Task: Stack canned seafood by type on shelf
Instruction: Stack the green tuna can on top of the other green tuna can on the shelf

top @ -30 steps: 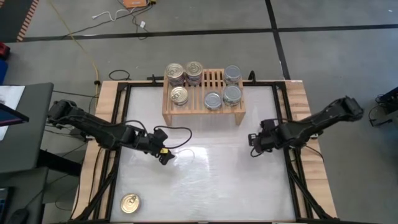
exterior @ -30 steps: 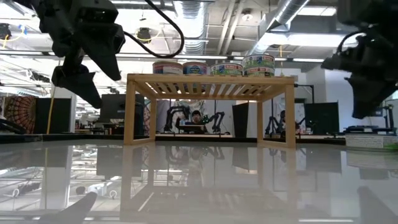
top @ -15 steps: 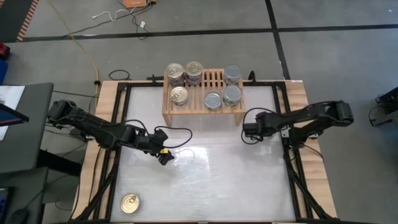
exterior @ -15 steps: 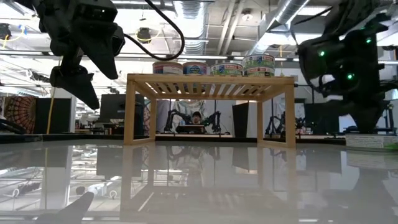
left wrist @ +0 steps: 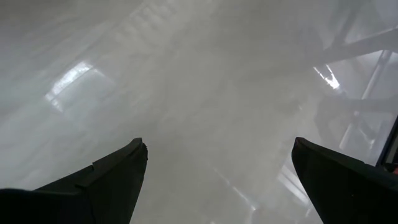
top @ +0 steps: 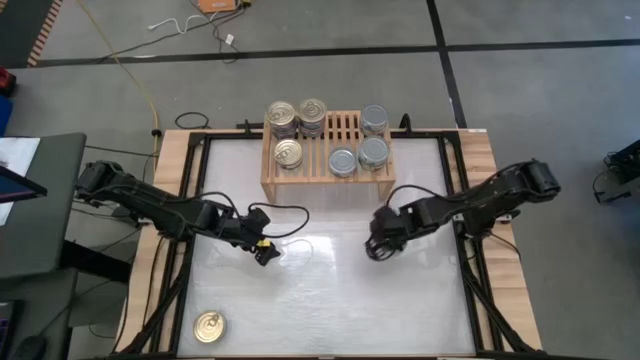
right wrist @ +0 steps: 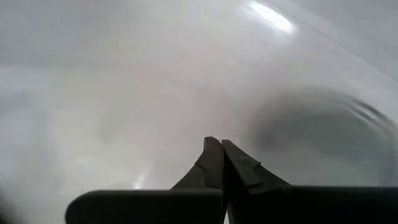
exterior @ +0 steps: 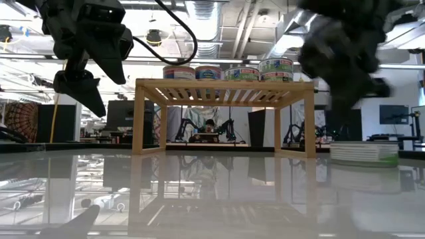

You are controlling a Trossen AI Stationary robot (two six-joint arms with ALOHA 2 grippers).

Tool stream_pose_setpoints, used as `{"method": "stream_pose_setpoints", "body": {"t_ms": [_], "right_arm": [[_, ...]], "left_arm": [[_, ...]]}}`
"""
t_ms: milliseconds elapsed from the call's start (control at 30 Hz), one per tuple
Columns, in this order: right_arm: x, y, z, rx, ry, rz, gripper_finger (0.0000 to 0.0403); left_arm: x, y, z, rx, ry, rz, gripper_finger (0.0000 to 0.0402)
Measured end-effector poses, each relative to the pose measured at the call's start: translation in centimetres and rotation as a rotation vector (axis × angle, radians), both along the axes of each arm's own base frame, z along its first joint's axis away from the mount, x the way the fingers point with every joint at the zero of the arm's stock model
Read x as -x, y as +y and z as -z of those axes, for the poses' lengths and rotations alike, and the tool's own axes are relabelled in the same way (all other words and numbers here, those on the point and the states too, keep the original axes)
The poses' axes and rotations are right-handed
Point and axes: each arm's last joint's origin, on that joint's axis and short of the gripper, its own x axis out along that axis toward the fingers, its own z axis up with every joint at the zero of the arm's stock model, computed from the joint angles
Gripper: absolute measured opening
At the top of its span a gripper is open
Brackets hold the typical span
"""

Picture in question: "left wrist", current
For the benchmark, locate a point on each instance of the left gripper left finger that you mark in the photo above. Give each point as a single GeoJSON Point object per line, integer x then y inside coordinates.
{"type": "Point", "coordinates": [118, 180]}

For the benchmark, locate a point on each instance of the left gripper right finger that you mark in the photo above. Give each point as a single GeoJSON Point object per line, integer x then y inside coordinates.
{"type": "Point", "coordinates": [342, 193]}

